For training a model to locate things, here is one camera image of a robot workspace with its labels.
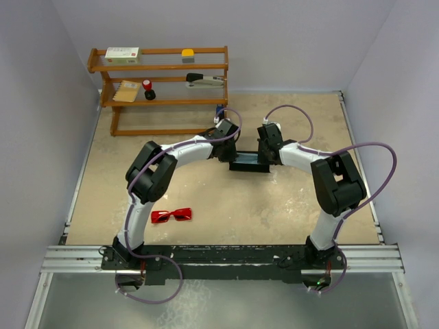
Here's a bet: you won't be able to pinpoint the blue cleaning cloth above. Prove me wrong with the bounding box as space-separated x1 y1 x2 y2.
235 152 259 165

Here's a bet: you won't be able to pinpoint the black glasses case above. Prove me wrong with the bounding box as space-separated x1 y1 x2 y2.
229 151 270 173

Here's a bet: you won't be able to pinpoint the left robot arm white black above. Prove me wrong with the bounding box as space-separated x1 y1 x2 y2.
112 119 241 269

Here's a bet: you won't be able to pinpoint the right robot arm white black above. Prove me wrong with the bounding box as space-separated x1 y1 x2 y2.
257 123 366 268

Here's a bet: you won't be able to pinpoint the red sunglasses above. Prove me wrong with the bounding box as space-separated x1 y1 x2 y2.
151 208 193 224

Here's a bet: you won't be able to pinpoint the blue black stapler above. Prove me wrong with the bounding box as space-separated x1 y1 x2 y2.
215 104 224 117

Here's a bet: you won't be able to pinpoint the black white stapler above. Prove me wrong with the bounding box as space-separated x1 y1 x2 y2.
185 73 224 89

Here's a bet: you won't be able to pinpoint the red black stamp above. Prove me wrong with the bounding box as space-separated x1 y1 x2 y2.
142 80 156 101

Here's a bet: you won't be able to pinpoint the wooden three-tier shelf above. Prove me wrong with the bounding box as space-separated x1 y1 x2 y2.
87 46 228 136

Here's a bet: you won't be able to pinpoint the yellow grey eraser block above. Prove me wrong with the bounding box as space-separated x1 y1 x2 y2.
181 49 195 64

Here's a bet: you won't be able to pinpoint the brown spiral notebook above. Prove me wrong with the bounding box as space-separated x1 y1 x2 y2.
112 80 141 103

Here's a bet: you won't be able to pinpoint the white green box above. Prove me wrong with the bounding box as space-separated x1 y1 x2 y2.
104 47 139 65

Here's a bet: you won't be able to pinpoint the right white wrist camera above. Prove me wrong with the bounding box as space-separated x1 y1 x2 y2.
262 118 281 129

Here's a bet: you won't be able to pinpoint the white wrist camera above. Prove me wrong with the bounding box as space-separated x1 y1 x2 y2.
262 118 281 129
213 117 224 125

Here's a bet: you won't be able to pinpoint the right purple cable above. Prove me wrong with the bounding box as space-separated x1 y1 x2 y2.
264 104 399 295

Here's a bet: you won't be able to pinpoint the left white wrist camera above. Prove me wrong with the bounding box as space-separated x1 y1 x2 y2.
213 117 224 125

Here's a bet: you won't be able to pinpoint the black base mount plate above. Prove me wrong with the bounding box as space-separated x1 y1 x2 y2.
100 239 347 286

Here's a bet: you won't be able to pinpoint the aluminium frame rail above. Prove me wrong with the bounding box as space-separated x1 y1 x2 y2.
40 90 406 275

